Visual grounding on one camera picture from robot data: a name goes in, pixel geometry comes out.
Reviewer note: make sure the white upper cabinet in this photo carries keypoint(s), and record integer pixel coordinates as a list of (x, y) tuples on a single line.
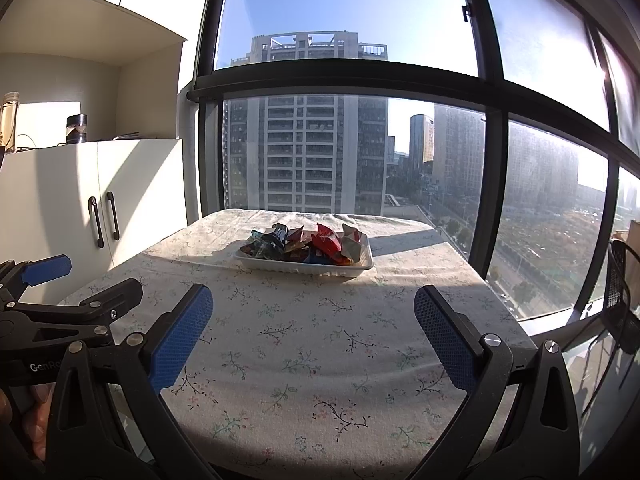
[(100, 20)]

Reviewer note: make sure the clear bottle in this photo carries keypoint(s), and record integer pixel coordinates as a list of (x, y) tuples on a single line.
[(9, 122)]

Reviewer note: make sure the teal cartoon snack packet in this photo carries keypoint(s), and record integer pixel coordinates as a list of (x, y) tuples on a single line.
[(250, 249)]

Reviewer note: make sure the floral tablecloth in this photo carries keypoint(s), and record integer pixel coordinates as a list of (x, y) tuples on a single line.
[(300, 350)]

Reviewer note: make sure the white and red snack packet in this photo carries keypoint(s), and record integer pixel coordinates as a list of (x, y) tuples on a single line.
[(354, 242)]

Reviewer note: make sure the white cabinet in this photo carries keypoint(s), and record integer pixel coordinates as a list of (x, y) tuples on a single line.
[(100, 20), (145, 195)]

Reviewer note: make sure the person's left hand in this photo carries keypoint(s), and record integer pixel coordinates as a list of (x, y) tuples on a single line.
[(39, 425)]

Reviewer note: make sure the white plastic tray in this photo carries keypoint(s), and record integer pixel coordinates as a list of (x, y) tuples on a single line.
[(300, 266)]

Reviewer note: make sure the black and gold snack packet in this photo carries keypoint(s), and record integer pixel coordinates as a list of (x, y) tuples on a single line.
[(272, 242)]

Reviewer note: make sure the black window frame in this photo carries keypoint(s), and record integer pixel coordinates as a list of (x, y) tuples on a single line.
[(350, 75)]

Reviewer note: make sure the black mesh chair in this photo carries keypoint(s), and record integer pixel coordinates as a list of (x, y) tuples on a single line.
[(620, 295)]

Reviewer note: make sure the dark blue snack packet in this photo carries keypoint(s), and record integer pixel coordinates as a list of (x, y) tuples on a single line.
[(314, 257)]

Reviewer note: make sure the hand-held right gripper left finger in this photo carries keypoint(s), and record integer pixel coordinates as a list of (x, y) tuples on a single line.
[(185, 340)]

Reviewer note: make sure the grey high-rise building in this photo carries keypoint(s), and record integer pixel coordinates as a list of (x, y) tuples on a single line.
[(310, 150)]

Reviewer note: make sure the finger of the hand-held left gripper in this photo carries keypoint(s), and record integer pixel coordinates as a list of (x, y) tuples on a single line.
[(45, 269), (90, 310)]

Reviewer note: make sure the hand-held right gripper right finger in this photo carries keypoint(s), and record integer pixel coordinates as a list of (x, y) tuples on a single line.
[(445, 345)]

